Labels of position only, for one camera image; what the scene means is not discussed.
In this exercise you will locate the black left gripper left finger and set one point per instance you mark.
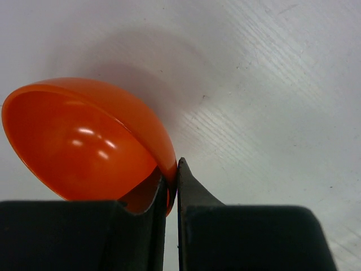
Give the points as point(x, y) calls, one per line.
point(84, 235)

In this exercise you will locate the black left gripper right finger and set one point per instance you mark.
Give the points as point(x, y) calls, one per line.
point(216, 236)

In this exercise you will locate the orange plastic bowl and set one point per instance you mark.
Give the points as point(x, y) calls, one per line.
point(87, 139)

